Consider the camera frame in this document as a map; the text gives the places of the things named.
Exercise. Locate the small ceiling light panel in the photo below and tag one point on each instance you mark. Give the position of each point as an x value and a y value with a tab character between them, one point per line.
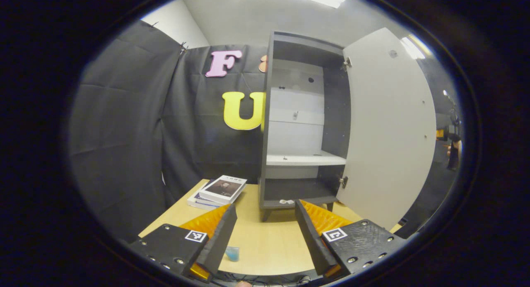
414	47

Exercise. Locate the black binder clip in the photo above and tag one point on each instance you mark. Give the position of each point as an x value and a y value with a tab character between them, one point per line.
183	47

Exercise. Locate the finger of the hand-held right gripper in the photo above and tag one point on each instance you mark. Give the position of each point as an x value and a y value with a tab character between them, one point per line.
439	134

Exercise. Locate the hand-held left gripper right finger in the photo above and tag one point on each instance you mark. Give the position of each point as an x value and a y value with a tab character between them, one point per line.
310	237

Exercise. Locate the grey cabinet door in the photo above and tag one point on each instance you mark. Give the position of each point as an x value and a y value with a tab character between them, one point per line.
389	133

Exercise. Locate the dark grey cabinet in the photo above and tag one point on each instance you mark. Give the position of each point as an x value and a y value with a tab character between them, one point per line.
335	113

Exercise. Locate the white and blue book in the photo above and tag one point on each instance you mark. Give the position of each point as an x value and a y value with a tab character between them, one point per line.
196	202

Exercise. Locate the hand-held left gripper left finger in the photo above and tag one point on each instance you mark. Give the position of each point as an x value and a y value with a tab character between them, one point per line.
221	237

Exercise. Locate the black backdrop cloth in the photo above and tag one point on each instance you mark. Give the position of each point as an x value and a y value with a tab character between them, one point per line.
124	133

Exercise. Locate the white cabinet shelf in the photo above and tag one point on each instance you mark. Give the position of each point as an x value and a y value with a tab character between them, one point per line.
306	158

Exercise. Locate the white and blue bottle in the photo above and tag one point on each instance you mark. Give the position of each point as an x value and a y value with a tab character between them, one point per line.
232	254

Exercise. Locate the metal cabinet hinge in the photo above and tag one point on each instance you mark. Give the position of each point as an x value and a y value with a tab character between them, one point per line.
343	182
346	64

